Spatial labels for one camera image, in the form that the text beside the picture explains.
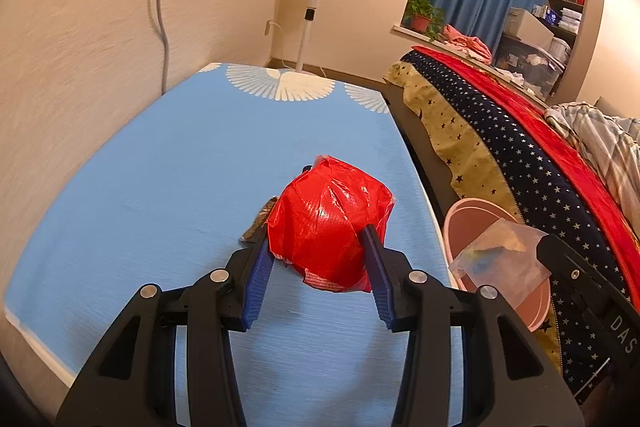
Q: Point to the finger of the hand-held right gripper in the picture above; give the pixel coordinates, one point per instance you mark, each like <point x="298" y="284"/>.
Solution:
<point x="570" y="272"/>

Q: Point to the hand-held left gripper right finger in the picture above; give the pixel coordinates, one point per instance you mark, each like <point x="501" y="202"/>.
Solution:
<point x="381" y="282"/>

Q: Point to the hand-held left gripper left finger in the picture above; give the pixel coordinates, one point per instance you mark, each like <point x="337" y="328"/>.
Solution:
<point x="255" y="287"/>

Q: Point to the clear plastic bag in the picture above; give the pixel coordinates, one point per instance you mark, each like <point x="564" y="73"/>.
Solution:
<point x="505" y="267"/>

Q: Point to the red plastic packet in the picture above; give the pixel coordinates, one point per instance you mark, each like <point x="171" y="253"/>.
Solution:
<point x="325" y="222"/>

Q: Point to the pink plastic basin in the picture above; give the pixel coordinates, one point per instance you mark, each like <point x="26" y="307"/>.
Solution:
<point x="470" y="217"/>

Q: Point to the dark floral cloth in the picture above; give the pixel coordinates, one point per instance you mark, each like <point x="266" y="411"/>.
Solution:
<point x="260" y="219"/>

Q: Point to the star-printed bed cover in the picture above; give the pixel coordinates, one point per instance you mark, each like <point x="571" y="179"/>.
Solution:
<point x="525" y="167"/>

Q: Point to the plaid quilt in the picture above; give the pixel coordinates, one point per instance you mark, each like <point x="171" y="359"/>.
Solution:
<point x="600" y="137"/>

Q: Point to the red blanket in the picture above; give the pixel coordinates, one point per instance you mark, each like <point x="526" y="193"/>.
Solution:
<point x="550" y="127"/>

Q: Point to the clear storage bin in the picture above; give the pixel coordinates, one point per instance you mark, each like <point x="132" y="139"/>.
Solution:
<point x="525" y="62"/>

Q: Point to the white lidded bucket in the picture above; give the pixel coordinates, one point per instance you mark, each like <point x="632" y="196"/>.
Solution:
<point x="560" y="52"/>

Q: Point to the wooden bookshelf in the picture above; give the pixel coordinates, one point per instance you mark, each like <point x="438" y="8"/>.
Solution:
<point x="592" y="37"/>

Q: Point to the cardboard box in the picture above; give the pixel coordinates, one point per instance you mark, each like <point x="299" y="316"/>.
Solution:
<point x="530" y="27"/>

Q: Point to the pink cloth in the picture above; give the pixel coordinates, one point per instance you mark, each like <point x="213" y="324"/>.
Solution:
<point x="467" y="42"/>

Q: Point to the potted green plant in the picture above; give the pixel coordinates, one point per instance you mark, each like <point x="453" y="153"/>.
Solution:
<point x="420" y="22"/>

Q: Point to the white wall outlet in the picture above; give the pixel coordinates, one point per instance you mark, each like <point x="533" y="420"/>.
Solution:
<point x="268" y="28"/>

